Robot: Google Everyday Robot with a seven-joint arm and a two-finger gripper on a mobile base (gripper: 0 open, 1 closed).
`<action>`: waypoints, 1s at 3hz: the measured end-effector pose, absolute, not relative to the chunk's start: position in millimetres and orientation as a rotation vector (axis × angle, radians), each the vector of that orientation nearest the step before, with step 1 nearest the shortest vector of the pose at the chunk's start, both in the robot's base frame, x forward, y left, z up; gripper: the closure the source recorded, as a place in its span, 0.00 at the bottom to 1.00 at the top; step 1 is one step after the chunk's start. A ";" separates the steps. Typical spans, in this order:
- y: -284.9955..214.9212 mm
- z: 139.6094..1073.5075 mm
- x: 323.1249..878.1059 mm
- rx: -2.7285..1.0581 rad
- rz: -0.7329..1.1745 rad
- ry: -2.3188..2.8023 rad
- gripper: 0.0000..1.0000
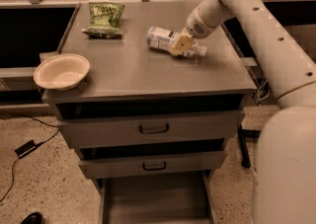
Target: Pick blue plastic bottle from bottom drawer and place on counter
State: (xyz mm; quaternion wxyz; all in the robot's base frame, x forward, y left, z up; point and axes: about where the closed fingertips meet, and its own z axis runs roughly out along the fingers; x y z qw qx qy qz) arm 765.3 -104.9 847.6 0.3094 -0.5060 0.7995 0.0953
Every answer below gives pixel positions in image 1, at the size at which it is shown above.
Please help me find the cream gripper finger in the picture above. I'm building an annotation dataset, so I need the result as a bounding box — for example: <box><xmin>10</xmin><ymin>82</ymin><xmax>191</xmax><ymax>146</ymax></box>
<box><xmin>170</xmin><ymin>34</ymin><xmax>195</xmax><ymax>56</ymax></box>

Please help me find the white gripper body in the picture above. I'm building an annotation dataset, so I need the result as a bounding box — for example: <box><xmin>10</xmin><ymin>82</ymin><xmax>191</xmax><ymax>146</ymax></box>
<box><xmin>186</xmin><ymin>8</ymin><xmax>214</xmax><ymax>39</ymax></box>

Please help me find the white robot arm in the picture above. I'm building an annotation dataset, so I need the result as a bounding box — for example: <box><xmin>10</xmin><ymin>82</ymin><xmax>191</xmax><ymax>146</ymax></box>
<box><xmin>171</xmin><ymin>0</ymin><xmax>316</xmax><ymax>224</ymax></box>

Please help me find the grey drawer cabinet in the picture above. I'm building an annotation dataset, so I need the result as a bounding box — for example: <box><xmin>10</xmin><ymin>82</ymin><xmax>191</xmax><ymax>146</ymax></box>
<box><xmin>39</xmin><ymin>0</ymin><xmax>258</xmax><ymax>224</ymax></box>

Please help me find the grey middle drawer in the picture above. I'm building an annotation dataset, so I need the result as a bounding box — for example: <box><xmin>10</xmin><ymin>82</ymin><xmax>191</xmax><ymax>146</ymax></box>
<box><xmin>78</xmin><ymin>151</ymin><xmax>226</xmax><ymax>179</ymax></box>

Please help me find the grey drawer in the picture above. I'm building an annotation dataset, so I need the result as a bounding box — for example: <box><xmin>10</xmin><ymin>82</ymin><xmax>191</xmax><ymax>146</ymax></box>
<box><xmin>78</xmin><ymin>151</ymin><xmax>226</xmax><ymax>179</ymax></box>
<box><xmin>58</xmin><ymin>111</ymin><xmax>244</xmax><ymax>148</ymax></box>
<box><xmin>98</xmin><ymin>172</ymin><xmax>217</xmax><ymax>224</ymax></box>

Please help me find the grey top drawer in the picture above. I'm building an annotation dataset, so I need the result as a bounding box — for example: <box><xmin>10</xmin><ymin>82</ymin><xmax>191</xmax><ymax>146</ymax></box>
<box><xmin>58</xmin><ymin>111</ymin><xmax>244</xmax><ymax>148</ymax></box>

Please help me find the grey bottom drawer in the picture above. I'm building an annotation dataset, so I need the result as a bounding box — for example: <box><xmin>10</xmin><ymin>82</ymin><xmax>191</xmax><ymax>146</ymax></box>
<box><xmin>98</xmin><ymin>172</ymin><xmax>217</xmax><ymax>224</ymax></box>

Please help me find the green chip bag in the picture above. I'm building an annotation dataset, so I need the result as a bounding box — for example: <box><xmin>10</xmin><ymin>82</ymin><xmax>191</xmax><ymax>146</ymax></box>
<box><xmin>82</xmin><ymin>2</ymin><xmax>125</xmax><ymax>39</ymax></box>

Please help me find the grey side table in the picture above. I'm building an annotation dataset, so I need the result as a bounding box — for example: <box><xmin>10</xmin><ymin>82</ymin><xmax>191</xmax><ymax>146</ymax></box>
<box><xmin>237</xmin><ymin>126</ymin><xmax>261</xmax><ymax>169</ymax></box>

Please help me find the white paper bowl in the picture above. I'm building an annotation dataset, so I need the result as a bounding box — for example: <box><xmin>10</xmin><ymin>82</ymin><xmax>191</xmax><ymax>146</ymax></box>
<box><xmin>34</xmin><ymin>54</ymin><xmax>90</xmax><ymax>91</ymax></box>

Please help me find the black power adapter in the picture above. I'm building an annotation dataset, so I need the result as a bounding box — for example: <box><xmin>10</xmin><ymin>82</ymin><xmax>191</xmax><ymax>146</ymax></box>
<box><xmin>15</xmin><ymin>140</ymin><xmax>37</xmax><ymax>159</ymax></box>

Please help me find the black shoe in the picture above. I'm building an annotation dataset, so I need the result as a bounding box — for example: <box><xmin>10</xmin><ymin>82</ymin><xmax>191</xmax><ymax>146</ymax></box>
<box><xmin>20</xmin><ymin>212</ymin><xmax>43</xmax><ymax>224</ymax></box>

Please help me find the black top drawer handle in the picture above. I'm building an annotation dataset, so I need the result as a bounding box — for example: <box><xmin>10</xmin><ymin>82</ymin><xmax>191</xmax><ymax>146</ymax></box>
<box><xmin>138</xmin><ymin>123</ymin><xmax>170</xmax><ymax>134</ymax></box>

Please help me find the black drawer handle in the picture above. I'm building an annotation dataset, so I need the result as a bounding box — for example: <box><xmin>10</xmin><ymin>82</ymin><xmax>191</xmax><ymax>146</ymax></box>
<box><xmin>142</xmin><ymin>162</ymin><xmax>167</xmax><ymax>172</ymax></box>
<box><xmin>138</xmin><ymin>123</ymin><xmax>170</xmax><ymax>134</ymax></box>

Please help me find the black middle drawer handle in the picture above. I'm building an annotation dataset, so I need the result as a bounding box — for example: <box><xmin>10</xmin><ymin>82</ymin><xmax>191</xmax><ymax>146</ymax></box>
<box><xmin>142</xmin><ymin>162</ymin><xmax>167</xmax><ymax>172</ymax></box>

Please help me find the black floor cable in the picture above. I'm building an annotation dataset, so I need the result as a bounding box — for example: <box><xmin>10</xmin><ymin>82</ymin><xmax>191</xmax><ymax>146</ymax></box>
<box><xmin>0</xmin><ymin>114</ymin><xmax>60</xmax><ymax>203</ymax></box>

